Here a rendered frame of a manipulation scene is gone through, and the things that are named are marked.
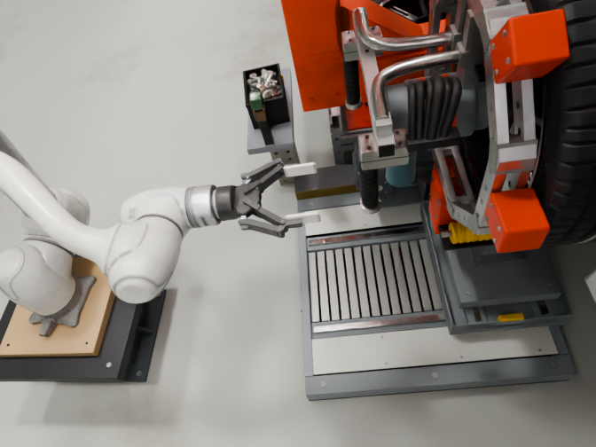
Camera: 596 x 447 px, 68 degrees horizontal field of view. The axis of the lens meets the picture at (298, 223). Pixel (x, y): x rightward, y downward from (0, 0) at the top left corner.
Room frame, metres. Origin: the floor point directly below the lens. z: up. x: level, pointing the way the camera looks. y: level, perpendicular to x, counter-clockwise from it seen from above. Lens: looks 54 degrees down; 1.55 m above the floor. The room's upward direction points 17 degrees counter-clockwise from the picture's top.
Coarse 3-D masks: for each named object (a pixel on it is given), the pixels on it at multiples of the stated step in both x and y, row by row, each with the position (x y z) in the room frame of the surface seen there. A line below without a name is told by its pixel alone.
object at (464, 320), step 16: (432, 224) 0.82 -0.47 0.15; (432, 240) 0.75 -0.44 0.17; (432, 256) 0.71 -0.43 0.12; (448, 272) 0.62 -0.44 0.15; (448, 288) 0.57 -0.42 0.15; (448, 304) 0.51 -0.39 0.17; (512, 304) 0.46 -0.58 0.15; (528, 304) 0.44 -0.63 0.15; (544, 304) 0.42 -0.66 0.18; (560, 304) 0.41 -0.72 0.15; (448, 320) 0.47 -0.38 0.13; (464, 320) 0.45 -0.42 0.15; (480, 320) 0.43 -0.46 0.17; (496, 320) 0.42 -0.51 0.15; (512, 320) 0.40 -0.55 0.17; (528, 320) 0.39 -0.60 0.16; (544, 320) 0.38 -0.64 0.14; (560, 320) 0.37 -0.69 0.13
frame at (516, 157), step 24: (432, 0) 0.92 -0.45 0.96; (456, 0) 0.88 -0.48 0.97; (480, 0) 0.63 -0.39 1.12; (504, 0) 0.63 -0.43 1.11; (432, 24) 0.91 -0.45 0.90; (480, 24) 0.61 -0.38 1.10; (504, 24) 0.57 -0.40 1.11; (432, 48) 0.91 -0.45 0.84; (432, 72) 0.91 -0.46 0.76; (504, 96) 0.49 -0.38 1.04; (528, 96) 0.48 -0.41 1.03; (504, 120) 0.47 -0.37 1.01; (528, 120) 0.46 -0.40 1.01; (504, 144) 0.44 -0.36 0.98; (528, 144) 0.43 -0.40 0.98; (456, 168) 0.70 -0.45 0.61; (504, 168) 0.42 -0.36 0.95; (528, 168) 0.41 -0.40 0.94; (480, 192) 0.46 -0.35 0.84; (456, 216) 0.54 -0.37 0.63; (480, 216) 0.43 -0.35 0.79
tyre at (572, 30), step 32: (544, 0) 0.57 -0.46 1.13; (576, 0) 0.53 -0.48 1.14; (576, 32) 0.49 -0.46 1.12; (576, 64) 0.46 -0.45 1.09; (576, 96) 0.42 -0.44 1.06; (576, 128) 0.40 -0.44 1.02; (544, 160) 0.42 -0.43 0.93; (576, 160) 0.37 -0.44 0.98; (544, 192) 0.38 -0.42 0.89; (576, 192) 0.35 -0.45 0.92; (576, 224) 0.34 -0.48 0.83
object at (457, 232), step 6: (450, 228) 0.58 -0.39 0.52; (456, 228) 0.56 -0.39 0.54; (462, 228) 0.56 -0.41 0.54; (444, 234) 0.57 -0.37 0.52; (450, 234) 0.56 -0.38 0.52; (456, 234) 0.55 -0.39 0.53; (462, 234) 0.54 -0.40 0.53; (468, 234) 0.54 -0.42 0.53; (474, 234) 0.54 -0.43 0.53; (486, 234) 0.53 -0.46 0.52; (456, 240) 0.54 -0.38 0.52; (462, 240) 0.54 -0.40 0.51; (468, 240) 0.53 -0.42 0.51; (474, 240) 0.53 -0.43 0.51; (480, 240) 0.53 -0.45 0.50
